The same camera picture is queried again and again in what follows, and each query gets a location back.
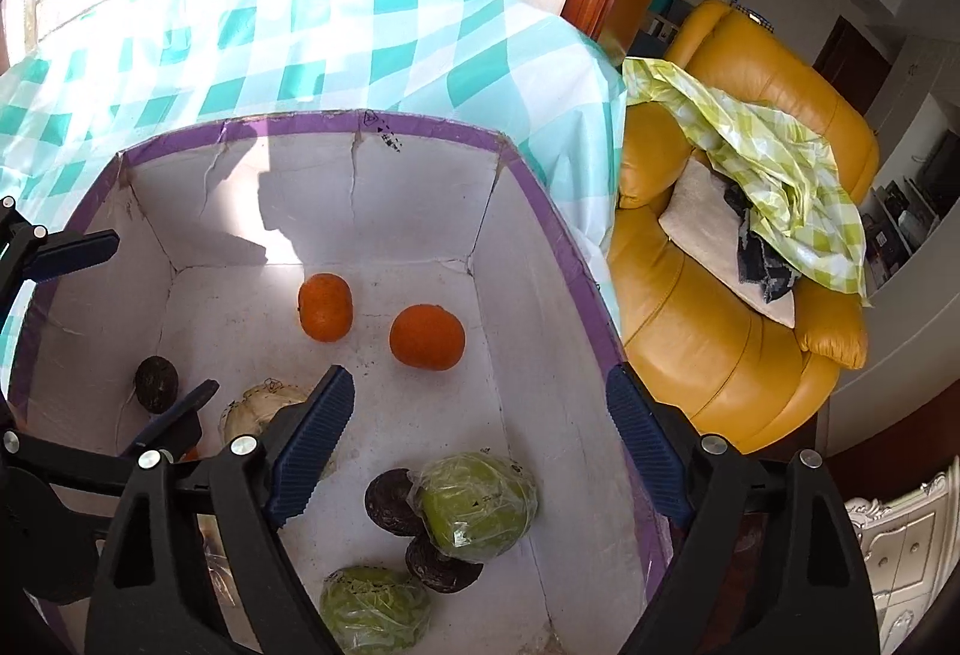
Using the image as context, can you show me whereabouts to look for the brown pear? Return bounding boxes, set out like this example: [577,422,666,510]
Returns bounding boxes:
[196,514,245,615]

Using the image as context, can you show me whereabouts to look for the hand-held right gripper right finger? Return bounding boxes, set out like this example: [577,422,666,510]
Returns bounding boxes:
[606,362,880,655]

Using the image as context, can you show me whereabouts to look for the green white checkered cloth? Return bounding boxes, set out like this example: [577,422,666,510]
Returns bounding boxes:
[622,56,871,307]

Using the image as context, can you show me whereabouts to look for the white carved cabinet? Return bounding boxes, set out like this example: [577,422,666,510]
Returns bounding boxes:
[844,467,953,655]

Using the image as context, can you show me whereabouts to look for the dark wooden door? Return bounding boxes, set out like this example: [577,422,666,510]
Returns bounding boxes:
[814,17,893,116]

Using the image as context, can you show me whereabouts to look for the small green pear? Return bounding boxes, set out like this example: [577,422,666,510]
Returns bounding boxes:
[416,451,539,562]

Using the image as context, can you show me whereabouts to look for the dark brown water chestnut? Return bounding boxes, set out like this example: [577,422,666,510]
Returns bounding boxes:
[364,469,425,537]
[405,536,485,594]
[134,356,181,414]

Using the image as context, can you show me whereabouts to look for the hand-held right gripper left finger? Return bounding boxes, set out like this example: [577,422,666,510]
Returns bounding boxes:
[84,366,355,655]

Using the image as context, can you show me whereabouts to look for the teal white checkered tablecloth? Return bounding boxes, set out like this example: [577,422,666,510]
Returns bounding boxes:
[0,0,627,326]

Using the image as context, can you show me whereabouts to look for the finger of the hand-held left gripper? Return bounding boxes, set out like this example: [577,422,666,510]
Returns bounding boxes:
[0,199,121,326]
[0,379,222,495]

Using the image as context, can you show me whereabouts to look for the yellow leather sofa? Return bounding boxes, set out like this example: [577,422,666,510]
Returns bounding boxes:
[606,0,882,453]

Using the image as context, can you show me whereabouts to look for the large green cabbage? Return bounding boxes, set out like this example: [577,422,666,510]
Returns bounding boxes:
[320,566,434,654]

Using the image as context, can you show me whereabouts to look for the white cushion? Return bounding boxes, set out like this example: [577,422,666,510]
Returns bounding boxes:
[658,160,797,330]

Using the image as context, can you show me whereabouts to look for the purple cardboard box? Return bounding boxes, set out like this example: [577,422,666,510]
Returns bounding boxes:
[0,110,672,655]

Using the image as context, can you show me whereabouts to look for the dark clothing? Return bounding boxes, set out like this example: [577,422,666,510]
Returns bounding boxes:
[724,182,803,305]

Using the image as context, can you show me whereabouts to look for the yellow pear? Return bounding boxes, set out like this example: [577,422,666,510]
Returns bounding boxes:
[221,381,338,480]

